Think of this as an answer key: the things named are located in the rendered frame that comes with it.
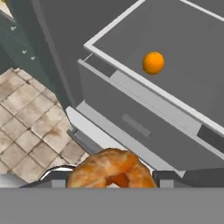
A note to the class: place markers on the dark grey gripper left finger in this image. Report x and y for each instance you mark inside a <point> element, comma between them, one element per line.
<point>58,183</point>

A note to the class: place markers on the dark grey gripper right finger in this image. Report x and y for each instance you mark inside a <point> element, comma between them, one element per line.
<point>166,182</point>

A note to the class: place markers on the grey fridge drawer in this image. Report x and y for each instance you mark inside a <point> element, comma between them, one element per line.
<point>116,102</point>

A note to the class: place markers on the white-rimmed fridge shelf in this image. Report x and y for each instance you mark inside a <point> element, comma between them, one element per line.
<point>186,43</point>

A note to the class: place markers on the grey fridge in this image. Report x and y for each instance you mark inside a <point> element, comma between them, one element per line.
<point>64,35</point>

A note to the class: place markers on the silver curved metal rim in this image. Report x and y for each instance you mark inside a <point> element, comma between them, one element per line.
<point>55,169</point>

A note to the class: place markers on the orange fruit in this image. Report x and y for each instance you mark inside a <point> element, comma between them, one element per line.
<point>153,62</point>

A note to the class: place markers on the dark green cupboard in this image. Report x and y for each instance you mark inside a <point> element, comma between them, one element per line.
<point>20,43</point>

